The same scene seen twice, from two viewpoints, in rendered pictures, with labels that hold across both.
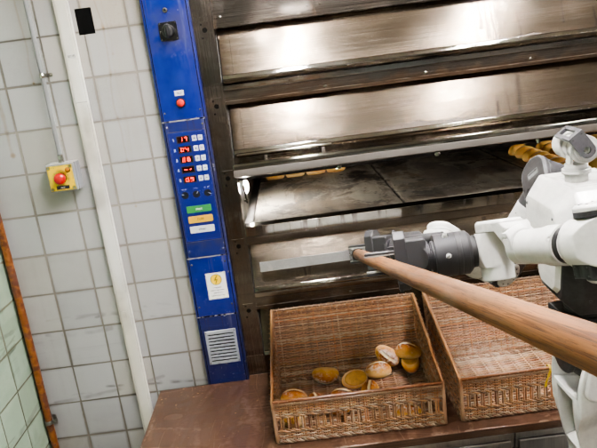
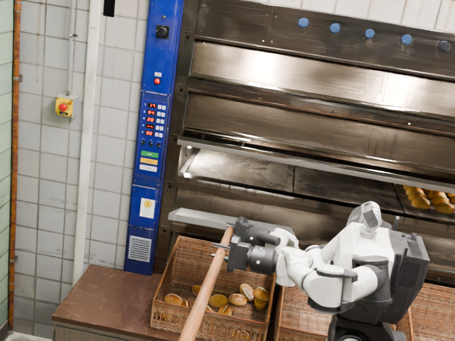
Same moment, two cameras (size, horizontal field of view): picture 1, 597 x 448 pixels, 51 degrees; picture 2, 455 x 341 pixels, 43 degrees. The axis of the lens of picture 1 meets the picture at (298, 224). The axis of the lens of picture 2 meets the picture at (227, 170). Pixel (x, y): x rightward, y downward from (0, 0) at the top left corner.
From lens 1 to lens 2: 0.75 m
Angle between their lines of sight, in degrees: 6
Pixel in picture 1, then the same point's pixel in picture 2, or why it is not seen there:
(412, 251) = (240, 252)
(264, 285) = not seen: hidden behind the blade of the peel
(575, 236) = (311, 282)
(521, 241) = (294, 270)
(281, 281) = not seen: hidden behind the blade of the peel
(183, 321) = (118, 223)
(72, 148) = (77, 87)
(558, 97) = (420, 156)
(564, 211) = (345, 254)
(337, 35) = (277, 67)
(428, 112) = (326, 139)
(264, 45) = (225, 59)
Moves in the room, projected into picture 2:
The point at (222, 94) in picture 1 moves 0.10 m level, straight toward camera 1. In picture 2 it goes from (187, 83) to (185, 87)
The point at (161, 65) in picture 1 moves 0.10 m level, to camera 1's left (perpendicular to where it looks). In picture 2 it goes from (151, 52) to (131, 49)
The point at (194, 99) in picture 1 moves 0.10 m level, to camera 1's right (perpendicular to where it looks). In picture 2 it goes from (166, 81) to (187, 84)
